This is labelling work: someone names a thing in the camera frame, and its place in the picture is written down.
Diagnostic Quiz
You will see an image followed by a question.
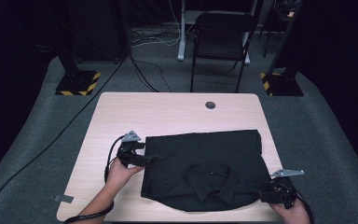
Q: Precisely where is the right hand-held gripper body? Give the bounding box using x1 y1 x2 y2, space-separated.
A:
260 168 306 210

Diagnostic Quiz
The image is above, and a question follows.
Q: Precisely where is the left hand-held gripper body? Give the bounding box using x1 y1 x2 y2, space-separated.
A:
117 130 142 169

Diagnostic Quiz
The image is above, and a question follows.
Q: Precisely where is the black button-up shirt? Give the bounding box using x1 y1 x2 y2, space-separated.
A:
140 129 273 213

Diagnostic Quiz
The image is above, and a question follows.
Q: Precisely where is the person's left hand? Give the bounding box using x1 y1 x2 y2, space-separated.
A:
104 157 145 191

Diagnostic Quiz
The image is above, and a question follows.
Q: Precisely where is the person's right hand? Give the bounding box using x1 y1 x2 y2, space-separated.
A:
268 198 312 224

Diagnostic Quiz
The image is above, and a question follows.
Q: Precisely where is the grey tape strip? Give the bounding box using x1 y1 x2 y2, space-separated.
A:
53 194 75 204

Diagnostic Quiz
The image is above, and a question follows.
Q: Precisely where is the black stand with striped base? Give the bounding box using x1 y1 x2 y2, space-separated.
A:
259 0 306 97
54 0 102 97

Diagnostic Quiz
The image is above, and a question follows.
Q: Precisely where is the dark cabinet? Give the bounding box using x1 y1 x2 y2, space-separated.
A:
67 0 131 62

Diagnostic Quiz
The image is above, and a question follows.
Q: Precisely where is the black folding chair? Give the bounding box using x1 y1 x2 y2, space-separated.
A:
189 11 258 93

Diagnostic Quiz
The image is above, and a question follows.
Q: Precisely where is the left hand-held gripper cable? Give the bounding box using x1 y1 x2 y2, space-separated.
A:
63 134 128 224

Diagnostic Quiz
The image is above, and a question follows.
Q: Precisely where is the long black floor cable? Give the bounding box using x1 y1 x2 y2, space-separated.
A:
0 50 131 224

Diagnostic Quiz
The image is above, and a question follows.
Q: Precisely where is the thin black floor cable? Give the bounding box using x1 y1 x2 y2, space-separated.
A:
130 54 172 93

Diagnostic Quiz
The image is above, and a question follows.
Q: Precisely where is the tangle of floor cables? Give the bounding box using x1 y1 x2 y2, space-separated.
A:
131 25 181 49

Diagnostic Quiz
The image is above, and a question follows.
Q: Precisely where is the white desk frame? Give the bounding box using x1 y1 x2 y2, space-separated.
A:
176 0 259 65

